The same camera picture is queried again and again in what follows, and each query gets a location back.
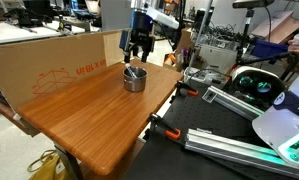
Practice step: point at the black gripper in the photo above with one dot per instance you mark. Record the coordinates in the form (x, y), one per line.
(142, 42)

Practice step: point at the black and white marker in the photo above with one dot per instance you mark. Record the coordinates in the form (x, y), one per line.
(131, 71)

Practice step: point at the stainless steel pot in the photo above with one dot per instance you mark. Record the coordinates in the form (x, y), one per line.
(134, 85)

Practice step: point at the light corrugated cardboard panel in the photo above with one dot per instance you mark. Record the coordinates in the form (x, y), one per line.
(113, 46)

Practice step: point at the grey upright panel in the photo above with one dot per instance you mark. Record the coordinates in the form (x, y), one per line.
(114, 15)

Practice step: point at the small brown cardboard box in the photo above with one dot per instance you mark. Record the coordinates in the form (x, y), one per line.
(185, 41)

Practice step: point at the black clamp with orange trigger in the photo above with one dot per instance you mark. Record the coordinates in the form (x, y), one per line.
(185, 89)
(167, 128)

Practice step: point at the slanted silver metal pole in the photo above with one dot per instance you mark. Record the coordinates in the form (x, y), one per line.
(197, 50)

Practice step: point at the black perforated breadboard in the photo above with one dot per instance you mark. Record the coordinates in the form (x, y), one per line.
(195, 113)

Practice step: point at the brown cardboard sheet with print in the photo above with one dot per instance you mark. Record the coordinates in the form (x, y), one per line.
(39, 66)

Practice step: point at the white bench with clutter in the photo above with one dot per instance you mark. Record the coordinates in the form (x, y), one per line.
(19, 33)

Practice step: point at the white VR headset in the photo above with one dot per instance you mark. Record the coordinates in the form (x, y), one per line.
(255, 83)

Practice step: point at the blue plastic bin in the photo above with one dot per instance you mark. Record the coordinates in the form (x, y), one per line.
(269, 48)

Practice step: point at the stacked flat cardboard pieces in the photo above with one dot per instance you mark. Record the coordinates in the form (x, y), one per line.
(279, 26)

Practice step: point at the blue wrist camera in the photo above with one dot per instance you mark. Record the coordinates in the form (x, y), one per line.
(124, 40)

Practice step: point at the short aluminium profile rail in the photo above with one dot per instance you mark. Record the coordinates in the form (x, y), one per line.
(230, 103)

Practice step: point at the black articulated camera stand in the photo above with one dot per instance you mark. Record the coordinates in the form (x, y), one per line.
(245, 36)

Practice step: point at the black metal table frame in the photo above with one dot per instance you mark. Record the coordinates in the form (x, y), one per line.
(70, 163)

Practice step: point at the black overhead stereo camera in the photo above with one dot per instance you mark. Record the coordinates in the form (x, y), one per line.
(252, 3)

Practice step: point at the long aluminium profile rail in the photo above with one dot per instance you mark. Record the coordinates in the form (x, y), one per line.
(235, 150)

